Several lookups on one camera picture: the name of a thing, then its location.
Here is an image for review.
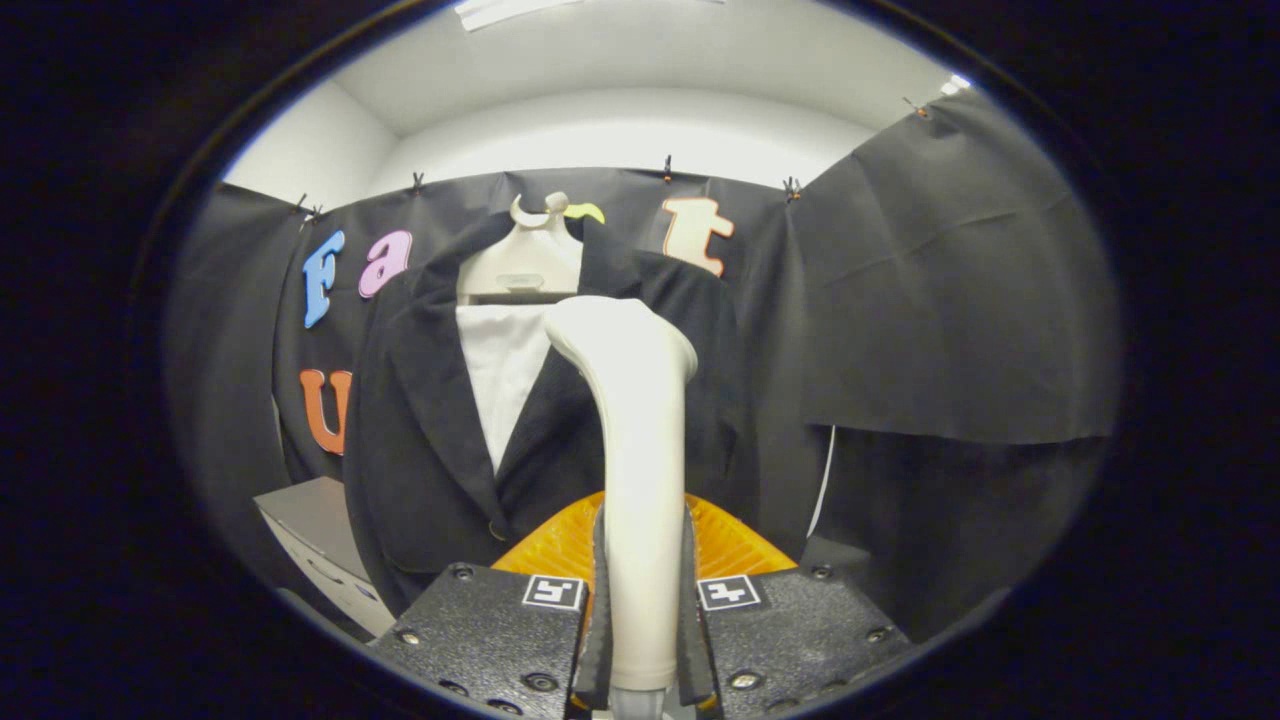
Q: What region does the grey drawer cabinet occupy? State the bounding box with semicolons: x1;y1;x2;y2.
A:
253;476;396;638

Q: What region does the black backdrop cloth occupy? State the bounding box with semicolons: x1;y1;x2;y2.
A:
165;88;1121;641

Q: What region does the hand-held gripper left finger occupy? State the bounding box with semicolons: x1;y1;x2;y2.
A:
368;492;616;719

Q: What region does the thin white cable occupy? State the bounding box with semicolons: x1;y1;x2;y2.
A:
806;425;837;538

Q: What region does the white plastic hanger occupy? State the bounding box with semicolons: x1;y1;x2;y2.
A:
456;192;584;306

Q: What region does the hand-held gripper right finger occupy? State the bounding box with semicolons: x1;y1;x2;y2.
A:
675;492;916;716

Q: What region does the black blazer jacket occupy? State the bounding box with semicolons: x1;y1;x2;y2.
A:
343;210;771;616

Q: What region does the white garment steamer head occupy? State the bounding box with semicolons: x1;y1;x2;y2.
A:
543;295;699;693

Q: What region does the ceiling light panel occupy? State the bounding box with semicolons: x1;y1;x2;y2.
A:
455;0;586;31

